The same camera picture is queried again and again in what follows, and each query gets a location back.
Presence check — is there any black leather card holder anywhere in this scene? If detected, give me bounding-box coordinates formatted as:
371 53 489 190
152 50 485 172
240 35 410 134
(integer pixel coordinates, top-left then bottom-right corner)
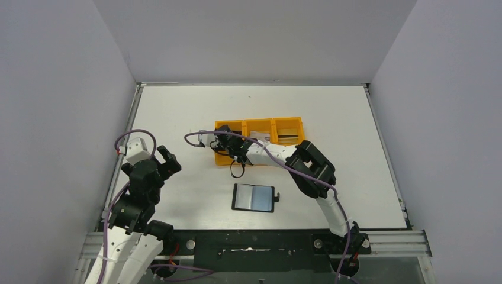
231 183 281 213

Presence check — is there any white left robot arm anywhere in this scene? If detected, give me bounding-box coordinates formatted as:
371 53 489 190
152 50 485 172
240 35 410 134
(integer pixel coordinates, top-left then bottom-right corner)
85 145 181 283

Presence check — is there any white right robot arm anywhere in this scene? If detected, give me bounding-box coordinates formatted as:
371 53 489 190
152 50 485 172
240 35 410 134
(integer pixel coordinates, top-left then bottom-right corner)
198 125 371 256

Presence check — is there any silver patterned card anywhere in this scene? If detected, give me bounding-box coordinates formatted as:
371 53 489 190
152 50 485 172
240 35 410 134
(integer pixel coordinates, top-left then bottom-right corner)
249 131 271 142

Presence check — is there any yellow three-compartment bin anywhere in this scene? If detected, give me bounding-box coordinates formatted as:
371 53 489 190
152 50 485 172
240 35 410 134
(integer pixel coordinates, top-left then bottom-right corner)
214 117 305 167

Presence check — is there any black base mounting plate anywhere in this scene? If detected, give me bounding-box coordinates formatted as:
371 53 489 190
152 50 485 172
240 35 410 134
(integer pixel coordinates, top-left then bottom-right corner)
168 228 354 274

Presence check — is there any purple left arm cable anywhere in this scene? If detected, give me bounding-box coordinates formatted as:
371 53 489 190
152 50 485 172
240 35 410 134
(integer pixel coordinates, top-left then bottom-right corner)
96 128 157 284

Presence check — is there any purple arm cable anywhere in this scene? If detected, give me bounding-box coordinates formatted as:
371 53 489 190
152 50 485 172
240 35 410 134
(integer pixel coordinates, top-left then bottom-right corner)
184 130 354 283
96 128 157 284

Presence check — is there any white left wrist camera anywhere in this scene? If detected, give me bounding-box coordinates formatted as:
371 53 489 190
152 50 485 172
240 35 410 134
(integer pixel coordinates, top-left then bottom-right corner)
125 137 151 166

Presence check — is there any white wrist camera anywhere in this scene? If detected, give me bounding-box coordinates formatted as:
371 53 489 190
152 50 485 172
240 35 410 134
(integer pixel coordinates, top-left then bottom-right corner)
197 130 218 147
125 137 151 166

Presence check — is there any aluminium left side rail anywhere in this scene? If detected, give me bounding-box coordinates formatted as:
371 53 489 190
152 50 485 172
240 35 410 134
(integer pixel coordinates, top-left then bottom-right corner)
101 84 143 221

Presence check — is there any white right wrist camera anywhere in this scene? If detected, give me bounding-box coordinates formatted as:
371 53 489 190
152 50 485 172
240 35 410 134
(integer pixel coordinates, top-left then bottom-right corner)
197 130 218 147

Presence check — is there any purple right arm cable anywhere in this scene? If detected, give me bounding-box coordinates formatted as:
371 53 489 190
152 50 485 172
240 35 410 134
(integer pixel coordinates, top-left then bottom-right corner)
184 130 354 283

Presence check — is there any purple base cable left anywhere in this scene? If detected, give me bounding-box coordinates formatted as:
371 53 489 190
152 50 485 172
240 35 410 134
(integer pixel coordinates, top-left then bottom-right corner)
149 263 215 283

